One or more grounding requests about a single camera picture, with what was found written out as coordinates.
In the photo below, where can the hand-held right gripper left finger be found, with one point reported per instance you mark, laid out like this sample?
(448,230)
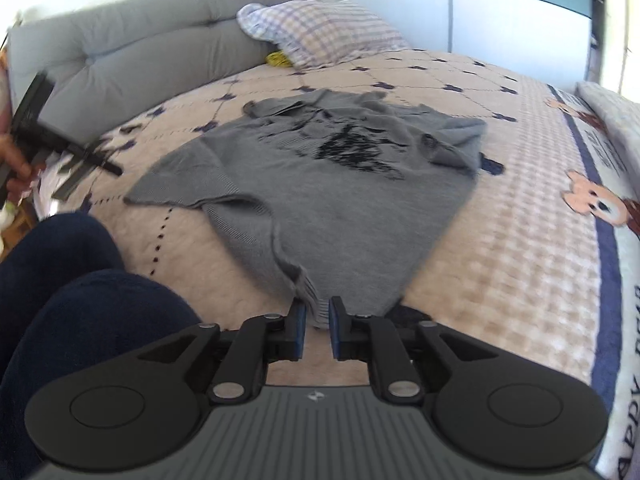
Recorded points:
(300,331)

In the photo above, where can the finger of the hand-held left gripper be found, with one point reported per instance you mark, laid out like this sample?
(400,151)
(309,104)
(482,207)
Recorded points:
(100,159)
(75,177)

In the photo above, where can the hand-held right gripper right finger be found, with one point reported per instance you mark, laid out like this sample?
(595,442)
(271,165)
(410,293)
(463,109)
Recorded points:
(336,331)

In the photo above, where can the grey knit sweater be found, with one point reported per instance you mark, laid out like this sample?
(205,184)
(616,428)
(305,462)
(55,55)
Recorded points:
(320,200)

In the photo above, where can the person's left hand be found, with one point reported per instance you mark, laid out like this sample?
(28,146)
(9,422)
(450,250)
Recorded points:
(17,162)

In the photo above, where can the person's dark blue trouser leg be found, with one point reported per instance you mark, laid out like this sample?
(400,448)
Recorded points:
(75,300)

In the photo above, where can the beige printed bed cover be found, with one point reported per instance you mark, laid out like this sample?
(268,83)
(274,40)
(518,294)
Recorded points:
(515,260)

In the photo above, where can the yellow cloth item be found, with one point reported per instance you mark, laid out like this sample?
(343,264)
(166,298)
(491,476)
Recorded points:
(278,59)

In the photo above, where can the purple plaid pillow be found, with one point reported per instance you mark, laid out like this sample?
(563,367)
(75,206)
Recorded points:
(325,30)

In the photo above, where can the blue and white wardrobe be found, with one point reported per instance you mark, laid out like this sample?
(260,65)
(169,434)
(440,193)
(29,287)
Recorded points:
(475,5)

